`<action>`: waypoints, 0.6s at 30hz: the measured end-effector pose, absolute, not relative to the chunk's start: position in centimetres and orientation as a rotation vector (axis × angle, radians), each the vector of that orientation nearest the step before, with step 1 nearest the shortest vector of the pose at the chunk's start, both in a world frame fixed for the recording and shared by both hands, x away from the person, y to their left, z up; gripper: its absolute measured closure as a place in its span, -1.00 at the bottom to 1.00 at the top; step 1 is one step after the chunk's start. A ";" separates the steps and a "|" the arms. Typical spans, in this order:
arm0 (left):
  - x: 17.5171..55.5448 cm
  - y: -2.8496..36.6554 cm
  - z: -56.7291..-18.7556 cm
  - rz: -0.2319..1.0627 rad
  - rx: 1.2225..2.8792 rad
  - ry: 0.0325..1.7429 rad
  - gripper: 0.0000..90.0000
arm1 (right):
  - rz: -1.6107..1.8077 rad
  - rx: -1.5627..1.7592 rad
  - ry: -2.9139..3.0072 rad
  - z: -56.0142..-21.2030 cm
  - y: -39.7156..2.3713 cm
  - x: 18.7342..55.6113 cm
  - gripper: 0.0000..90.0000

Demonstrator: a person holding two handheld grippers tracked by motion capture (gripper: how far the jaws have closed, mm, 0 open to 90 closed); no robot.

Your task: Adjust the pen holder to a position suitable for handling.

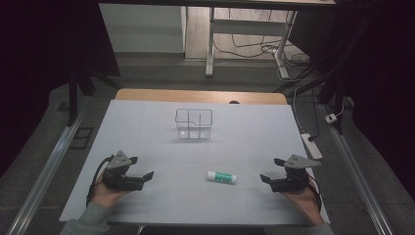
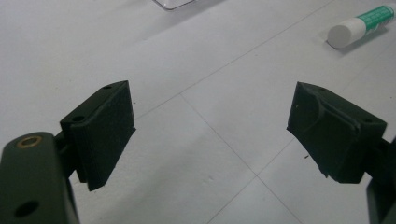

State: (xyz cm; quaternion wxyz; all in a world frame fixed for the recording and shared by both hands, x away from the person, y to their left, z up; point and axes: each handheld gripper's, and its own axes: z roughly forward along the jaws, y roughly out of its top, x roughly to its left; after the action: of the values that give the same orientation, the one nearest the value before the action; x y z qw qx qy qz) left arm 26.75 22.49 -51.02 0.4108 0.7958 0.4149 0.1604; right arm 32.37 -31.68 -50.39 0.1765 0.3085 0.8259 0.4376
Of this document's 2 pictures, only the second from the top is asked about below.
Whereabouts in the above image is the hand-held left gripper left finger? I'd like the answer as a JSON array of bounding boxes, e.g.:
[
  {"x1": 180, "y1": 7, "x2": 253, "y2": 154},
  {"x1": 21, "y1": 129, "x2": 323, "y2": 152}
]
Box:
[{"x1": 54, "y1": 79, "x2": 137, "y2": 192}]

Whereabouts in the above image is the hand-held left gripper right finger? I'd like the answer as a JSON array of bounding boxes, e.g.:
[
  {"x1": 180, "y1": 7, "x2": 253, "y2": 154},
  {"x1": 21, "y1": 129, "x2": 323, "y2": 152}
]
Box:
[{"x1": 286, "y1": 81, "x2": 389, "y2": 185}]

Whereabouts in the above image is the white and green tube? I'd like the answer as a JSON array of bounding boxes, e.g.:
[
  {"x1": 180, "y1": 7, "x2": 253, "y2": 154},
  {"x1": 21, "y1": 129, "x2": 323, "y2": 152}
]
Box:
[{"x1": 326, "y1": 3, "x2": 396, "y2": 50}]

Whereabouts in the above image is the clear plastic container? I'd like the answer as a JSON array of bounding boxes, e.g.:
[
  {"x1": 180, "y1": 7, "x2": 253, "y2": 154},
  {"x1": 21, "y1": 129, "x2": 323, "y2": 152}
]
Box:
[{"x1": 152, "y1": 0, "x2": 197, "y2": 11}]

